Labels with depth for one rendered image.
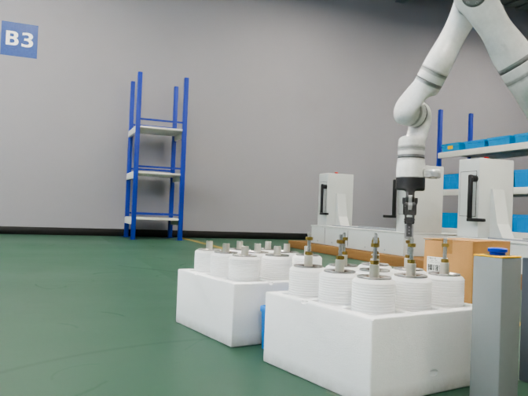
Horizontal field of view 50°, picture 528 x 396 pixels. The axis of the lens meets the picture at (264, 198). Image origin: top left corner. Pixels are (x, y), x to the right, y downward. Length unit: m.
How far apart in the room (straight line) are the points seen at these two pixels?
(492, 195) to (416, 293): 2.77
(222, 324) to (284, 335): 0.31
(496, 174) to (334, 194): 2.12
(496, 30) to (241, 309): 0.98
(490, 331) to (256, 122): 6.76
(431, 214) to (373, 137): 4.15
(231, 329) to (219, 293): 0.12
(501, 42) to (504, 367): 0.73
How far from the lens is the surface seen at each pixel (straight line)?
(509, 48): 1.47
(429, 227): 4.65
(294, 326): 1.39
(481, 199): 4.01
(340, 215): 5.74
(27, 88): 7.39
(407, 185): 1.49
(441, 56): 1.50
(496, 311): 1.28
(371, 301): 1.24
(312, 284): 1.42
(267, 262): 1.73
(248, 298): 1.64
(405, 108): 1.50
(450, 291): 1.42
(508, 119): 10.39
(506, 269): 1.28
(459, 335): 1.40
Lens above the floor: 0.39
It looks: 1 degrees up
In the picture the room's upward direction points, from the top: 2 degrees clockwise
